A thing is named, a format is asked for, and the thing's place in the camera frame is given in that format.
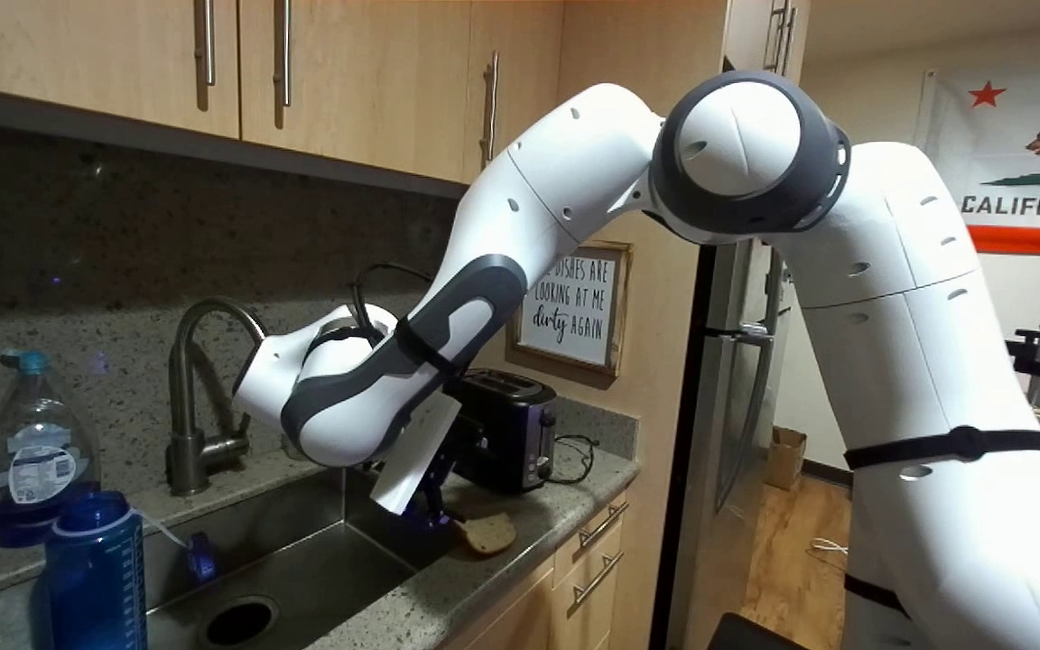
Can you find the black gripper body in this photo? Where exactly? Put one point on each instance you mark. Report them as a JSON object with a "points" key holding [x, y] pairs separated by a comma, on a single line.
{"points": [[433, 499]]}

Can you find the black silver toaster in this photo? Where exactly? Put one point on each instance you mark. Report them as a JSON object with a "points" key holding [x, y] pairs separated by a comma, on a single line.
{"points": [[508, 427]]}

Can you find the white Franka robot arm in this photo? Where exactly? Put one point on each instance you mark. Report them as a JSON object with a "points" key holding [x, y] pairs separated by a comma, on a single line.
{"points": [[569, 156]]}

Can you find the stainless steel sink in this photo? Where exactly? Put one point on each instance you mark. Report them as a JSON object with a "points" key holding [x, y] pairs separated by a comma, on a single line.
{"points": [[303, 580]]}

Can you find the light wood base cabinets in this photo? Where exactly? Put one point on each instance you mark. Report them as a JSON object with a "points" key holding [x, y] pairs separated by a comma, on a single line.
{"points": [[580, 580]]}

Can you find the wood framed text sign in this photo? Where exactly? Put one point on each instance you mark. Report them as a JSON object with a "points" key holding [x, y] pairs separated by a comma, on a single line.
{"points": [[577, 312]]}

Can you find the blue sink brush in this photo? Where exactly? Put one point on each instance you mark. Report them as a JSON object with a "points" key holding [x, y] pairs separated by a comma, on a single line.
{"points": [[201, 563]]}

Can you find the brushed metal kitchen faucet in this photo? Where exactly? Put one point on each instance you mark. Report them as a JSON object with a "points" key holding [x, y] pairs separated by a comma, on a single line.
{"points": [[187, 457]]}

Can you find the stainless steel refrigerator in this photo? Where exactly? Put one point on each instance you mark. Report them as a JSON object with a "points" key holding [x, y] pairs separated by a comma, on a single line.
{"points": [[732, 385]]}

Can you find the blue plastic water bottle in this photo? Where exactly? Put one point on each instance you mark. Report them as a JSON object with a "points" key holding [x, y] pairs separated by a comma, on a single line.
{"points": [[91, 580]]}

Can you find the brown cardboard box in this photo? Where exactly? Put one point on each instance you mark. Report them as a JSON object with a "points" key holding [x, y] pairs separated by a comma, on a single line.
{"points": [[784, 457]]}

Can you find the small white floor object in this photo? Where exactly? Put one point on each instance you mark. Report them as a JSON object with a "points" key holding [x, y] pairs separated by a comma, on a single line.
{"points": [[831, 547]]}

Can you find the clear blue dish soap bottle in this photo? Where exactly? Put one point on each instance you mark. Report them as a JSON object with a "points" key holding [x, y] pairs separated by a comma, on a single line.
{"points": [[32, 465]]}

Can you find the California flag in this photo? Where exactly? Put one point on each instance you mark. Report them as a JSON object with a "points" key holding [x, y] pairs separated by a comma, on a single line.
{"points": [[1026, 156]]}

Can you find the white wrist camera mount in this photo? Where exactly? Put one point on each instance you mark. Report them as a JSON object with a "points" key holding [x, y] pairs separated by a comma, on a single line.
{"points": [[413, 452]]}

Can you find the light wood wall cabinets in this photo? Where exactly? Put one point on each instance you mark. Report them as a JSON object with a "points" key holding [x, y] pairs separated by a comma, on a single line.
{"points": [[361, 84]]}

